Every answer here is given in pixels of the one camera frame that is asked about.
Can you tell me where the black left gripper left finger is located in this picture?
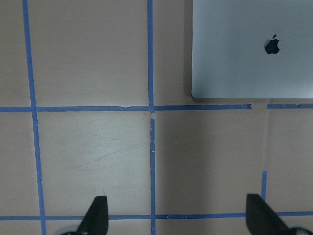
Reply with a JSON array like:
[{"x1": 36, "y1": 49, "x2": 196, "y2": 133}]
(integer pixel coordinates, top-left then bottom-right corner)
[{"x1": 76, "y1": 196, "x2": 108, "y2": 235}]

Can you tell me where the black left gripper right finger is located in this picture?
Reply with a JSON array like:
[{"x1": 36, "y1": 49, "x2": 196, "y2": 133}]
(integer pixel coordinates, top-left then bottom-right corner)
[{"x1": 246, "y1": 193, "x2": 313, "y2": 235}]

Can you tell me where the silver apple laptop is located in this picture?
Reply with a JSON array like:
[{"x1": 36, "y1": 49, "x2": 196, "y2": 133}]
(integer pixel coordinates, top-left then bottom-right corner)
[{"x1": 191, "y1": 0, "x2": 313, "y2": 99}]

